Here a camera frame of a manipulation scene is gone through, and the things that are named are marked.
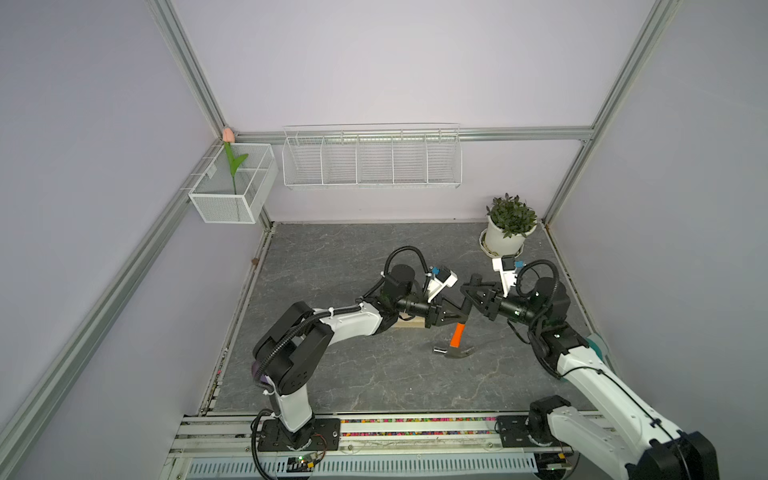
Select white plant saucer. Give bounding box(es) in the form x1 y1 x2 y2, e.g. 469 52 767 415
478 230 524 258

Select purple pink cloth item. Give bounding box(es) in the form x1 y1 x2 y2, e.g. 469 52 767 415
251 360 274 391

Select green work glove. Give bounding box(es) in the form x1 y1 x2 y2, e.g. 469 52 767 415
586 333 609 363

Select white rail with coloured strip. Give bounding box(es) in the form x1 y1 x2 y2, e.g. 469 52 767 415
160 412 605 479

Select green potted plant white pot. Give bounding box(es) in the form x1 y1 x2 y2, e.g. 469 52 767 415
485 193 538 252

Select wooden block with nail holes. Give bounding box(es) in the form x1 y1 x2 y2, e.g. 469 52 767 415
393 317 425 329

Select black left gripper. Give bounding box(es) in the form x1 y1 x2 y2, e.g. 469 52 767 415
396 292 466 330

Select white mesh basket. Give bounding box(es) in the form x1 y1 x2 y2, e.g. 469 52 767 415
188 143 278 224

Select artificial pink tulip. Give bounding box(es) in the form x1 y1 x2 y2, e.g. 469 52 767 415
222 127 249 195

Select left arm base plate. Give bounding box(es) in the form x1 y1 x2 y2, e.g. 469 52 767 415
257 417 341 452

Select orange handled claw hammer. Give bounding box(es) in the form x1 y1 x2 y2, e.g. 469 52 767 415
432 326 473 359

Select aluminium frame profiles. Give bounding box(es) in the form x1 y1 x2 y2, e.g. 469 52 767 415
1 1 653 479

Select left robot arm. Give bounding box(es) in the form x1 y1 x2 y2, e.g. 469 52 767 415
251 264 471 436

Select white wire wall shelf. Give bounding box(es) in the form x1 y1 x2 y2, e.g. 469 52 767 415
282 123 463 188

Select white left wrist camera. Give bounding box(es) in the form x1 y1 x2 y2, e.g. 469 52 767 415
424 266 458 302

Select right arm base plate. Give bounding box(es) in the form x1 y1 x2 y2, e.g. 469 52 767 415
494 414 558 448

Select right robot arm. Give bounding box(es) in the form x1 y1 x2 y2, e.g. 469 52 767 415
461 275 720 479

